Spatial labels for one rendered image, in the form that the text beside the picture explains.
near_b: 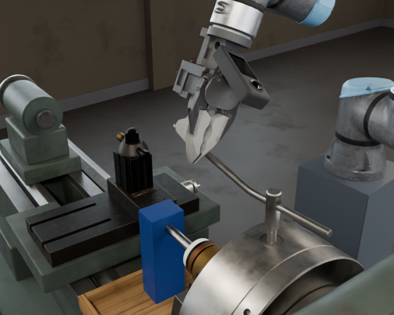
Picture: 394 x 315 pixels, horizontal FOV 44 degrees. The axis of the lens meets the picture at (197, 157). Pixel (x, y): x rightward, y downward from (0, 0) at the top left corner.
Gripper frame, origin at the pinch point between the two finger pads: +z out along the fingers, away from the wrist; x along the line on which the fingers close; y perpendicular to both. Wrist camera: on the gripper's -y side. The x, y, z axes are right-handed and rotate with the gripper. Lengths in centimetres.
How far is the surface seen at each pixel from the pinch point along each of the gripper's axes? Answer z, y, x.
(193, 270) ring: 21.7, 1.9, -10.3
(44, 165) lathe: 34, 92, -19
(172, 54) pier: -16, 367, -252
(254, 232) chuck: 7.5, -11.2, -6.5
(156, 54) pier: -11, 365, -231
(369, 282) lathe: 5.1, -29.6, -8.8
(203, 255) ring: 18.4, 1.5, -11.0
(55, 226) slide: 36, 48, -6
